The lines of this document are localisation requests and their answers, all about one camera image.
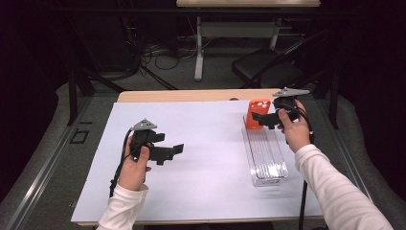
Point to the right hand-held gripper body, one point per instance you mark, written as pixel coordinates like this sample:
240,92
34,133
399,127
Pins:
287,103

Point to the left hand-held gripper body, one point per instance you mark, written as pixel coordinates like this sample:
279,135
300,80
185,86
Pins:
142,137

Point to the orange phone case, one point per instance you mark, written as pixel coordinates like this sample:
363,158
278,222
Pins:
256,107

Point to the clear plastic box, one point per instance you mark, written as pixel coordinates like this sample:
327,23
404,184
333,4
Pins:
266,156

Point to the person's right hand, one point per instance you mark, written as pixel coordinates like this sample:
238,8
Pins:
298,134

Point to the person's left hand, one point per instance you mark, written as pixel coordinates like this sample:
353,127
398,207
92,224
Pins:
132,174

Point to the black folding chair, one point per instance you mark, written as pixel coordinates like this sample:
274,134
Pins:
268,68

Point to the white board sheet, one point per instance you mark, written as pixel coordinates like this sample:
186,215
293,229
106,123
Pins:
207,175

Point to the black metal stand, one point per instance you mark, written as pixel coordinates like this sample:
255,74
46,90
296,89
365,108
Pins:
72,96
334,108

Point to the white-framed wooden desk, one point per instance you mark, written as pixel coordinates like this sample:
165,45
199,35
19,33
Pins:
236,30

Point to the metal floor rail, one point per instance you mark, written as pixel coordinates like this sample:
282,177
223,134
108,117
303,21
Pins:
48,166
357,179

